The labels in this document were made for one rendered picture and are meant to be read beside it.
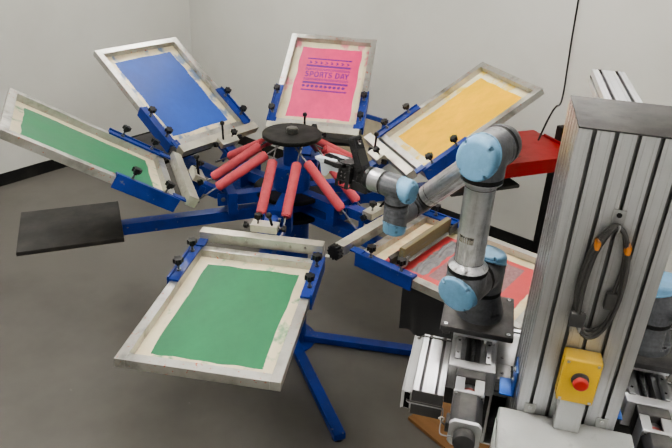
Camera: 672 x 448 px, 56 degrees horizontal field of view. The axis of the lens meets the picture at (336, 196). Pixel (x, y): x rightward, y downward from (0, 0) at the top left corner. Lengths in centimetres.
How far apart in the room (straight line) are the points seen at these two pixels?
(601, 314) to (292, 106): 282
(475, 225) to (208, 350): 110
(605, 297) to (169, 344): 150
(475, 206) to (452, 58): 330
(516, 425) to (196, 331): 122
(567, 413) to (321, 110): 273
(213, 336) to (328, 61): 241
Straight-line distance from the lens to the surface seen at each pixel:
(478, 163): 167
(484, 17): 481
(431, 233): 296
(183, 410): 355
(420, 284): 270
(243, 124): 393
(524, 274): 296
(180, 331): 248
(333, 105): 407
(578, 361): 168
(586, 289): 162
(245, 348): 237
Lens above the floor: 246
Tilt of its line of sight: 26 degrees down
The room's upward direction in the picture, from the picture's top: 3 degrees clockwise
